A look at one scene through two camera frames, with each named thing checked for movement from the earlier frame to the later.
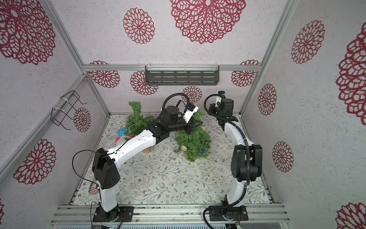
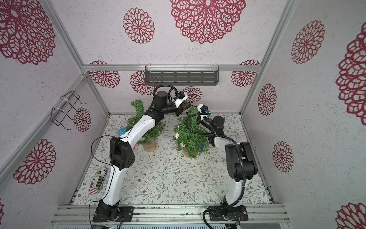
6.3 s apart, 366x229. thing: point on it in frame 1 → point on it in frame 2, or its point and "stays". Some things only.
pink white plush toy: (121, 133) stays
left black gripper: (190, 128) → (180, 109)
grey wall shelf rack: (182, 75) stays
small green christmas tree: (197, 143) stays
